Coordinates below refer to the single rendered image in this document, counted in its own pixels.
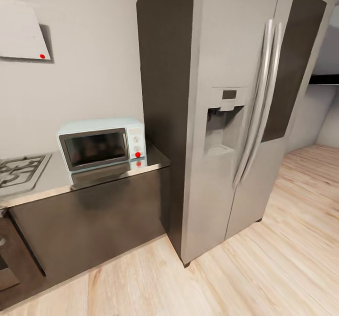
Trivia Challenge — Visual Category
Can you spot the microwave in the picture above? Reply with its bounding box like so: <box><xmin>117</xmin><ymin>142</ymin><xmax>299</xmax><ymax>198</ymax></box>
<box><xmin>56</xmin><ymin>117</ymin><xmax>145</xmax><ymax>172</ymax></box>

